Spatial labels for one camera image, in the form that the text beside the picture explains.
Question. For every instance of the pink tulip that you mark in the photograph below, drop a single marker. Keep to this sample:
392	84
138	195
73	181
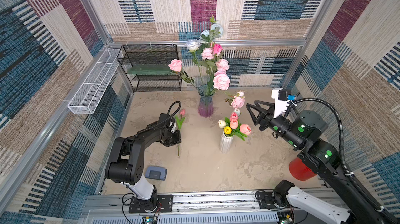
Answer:
180	119
234	123
234	117
243	131

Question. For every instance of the red cup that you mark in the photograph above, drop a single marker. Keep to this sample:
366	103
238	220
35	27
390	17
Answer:
300	171

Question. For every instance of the pink rose bouquet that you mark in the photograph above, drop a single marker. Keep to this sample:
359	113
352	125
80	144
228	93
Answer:
208	54

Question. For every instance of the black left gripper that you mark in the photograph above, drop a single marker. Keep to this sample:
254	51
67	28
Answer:
177	140

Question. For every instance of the green mat on shelf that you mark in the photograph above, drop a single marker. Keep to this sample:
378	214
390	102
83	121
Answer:
149	70

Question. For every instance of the white tulip bud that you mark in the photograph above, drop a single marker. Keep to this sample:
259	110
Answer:
237	111

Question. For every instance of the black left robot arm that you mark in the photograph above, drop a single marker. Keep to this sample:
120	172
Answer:
125	164

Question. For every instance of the white wire mesh basket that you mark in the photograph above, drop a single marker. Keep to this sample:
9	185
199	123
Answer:
89	94

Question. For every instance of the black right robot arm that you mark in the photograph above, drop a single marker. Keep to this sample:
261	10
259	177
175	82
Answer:
324	160

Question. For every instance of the purple glass vase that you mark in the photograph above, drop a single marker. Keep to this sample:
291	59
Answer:
206	107

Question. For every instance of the cream white tulip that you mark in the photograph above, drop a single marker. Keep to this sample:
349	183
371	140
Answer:
222	124

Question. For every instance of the white ribbed vase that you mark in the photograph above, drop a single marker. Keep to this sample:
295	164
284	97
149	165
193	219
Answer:
225	143

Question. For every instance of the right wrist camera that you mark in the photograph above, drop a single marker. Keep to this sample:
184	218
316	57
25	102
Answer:
283	98

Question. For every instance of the black wire shelf rack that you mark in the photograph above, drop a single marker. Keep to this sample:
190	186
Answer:
131	55

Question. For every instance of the grey blue small case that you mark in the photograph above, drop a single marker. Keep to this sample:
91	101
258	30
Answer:
156	173

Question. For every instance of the yellow tulip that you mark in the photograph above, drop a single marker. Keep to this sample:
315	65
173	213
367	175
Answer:
227	130

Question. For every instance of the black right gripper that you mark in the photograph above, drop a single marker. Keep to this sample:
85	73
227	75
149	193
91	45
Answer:
264	119

